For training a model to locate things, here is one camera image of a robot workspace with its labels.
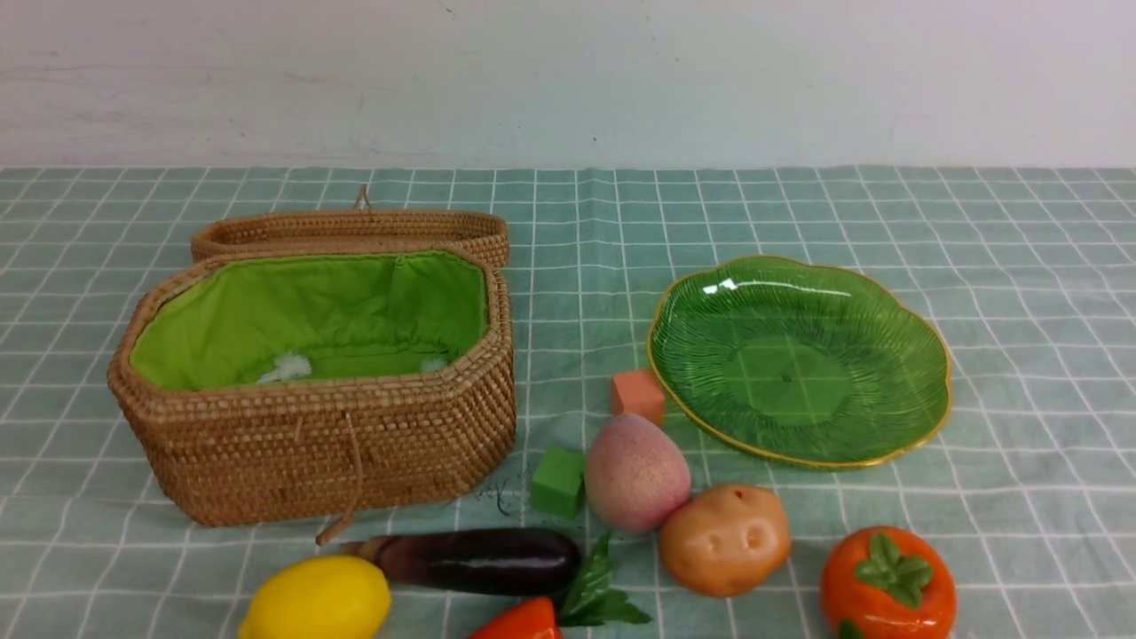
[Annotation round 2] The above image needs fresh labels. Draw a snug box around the red pepper with green leaves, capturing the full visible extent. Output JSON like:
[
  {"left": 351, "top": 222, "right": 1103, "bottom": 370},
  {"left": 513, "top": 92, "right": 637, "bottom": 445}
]
[{"left": 470, "top": 531, "right": 653, "bottom": 638}]

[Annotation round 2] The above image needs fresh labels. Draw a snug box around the green glass leaf plate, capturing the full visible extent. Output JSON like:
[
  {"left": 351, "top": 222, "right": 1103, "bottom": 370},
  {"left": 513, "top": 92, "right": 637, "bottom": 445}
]
[{"left": 645, "top": 255, "right": 953, "bottom": 470}]

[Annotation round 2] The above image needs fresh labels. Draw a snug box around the woven wicker basket lid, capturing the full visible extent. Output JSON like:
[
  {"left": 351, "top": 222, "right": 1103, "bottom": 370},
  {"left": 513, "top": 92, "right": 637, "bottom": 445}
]
[{"left": 190, "top": 185, "right": 511, "bottom": 268}]

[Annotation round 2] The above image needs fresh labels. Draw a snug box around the yellow lemon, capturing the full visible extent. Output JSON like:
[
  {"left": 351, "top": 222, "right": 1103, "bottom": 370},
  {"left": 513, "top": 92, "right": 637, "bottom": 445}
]
[{"left": 239, "top": 555, "right": 392, "bottom": 638}]

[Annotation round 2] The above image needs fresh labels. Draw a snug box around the brown potato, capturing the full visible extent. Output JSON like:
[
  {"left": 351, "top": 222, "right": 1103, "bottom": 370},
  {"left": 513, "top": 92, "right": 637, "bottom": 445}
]
[{"left": 659, "top": 483, "right": 792, "bottom": 598}]

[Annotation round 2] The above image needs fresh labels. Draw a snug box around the purple eggplant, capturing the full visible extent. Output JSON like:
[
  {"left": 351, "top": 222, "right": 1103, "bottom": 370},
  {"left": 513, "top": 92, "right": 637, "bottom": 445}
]
[{"left": 340, "top": 526, "right": 583, "bottom": 597}]

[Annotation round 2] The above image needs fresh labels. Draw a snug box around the pink peach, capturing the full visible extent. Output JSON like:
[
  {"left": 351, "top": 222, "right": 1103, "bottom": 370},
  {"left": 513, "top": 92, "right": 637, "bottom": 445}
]
[{"left": 584, "top": 413, "right": 692, "bottom": 534}]

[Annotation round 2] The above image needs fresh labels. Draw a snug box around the green foam cube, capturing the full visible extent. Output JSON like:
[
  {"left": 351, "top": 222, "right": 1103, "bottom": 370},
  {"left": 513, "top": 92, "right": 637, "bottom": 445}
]
[{"left": 529, "top": 446, "right": 586, "bottom": 518}]

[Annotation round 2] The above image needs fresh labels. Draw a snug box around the orange persimmon green calyx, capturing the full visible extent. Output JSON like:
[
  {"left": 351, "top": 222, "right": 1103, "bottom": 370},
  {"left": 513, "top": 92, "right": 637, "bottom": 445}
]
[{"left": 819, "top": 525, "right": 958, "bottom": 638}]

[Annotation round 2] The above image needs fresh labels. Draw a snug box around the woven wicker basket green lining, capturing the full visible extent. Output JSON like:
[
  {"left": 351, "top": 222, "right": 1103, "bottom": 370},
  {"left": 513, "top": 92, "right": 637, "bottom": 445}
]
[{"left": 107, "top": 247, "right": 517, "bottom": 528}]

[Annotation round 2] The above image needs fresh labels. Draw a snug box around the orange foam cube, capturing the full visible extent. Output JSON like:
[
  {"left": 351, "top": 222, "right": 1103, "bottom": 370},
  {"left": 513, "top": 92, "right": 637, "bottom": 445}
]
[{"left": 610, "top": 370, "right": 667, "bottom": 426}]

